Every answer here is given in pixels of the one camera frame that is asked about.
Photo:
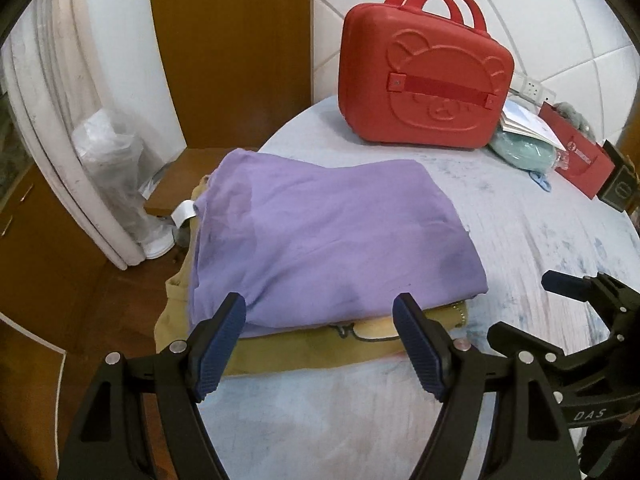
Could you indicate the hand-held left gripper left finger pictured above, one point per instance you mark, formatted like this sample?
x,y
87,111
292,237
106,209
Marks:
x,y
217,355

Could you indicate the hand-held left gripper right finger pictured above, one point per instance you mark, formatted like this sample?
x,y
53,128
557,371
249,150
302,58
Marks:
x,y
420,350

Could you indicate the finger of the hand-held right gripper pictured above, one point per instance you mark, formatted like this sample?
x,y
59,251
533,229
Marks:
x,y
570,286
515,337

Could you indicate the purple shirt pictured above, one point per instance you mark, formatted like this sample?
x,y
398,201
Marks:
x,y
325,240

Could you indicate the yellow folded garment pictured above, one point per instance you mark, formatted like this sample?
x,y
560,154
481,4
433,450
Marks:
x,y
280,350

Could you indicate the black gift bag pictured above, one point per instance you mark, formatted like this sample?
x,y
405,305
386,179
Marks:
x,y
620,185

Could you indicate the red paper bag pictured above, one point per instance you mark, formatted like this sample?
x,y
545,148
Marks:
x,y
580,165

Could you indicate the teal plush pillow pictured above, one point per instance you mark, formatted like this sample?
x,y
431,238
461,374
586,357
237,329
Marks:
x,y
520,152

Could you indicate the white booklets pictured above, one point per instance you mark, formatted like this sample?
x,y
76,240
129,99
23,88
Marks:
x,y
525,122

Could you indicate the grey plush toy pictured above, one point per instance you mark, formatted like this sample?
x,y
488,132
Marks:
x,y
575,115

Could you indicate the wooden cabinet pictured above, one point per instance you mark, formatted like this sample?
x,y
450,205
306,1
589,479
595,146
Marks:
x,y
45,270

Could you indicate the clear plastic bag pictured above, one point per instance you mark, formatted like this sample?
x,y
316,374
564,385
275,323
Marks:
x,y
110,160

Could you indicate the white padded headboard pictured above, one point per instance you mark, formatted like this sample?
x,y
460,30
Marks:
x,y
550,20

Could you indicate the red hard-shell suitcase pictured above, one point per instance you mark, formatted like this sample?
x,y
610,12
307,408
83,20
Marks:
x,y
425,60

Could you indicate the white curtain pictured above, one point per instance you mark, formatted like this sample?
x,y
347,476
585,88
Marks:
x,y
75,35

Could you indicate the white wall socket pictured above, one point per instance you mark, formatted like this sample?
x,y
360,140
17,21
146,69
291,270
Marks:
x,y
532,87

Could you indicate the brown wooden headboard frame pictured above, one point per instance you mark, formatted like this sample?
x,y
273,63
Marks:
x,y
230,50

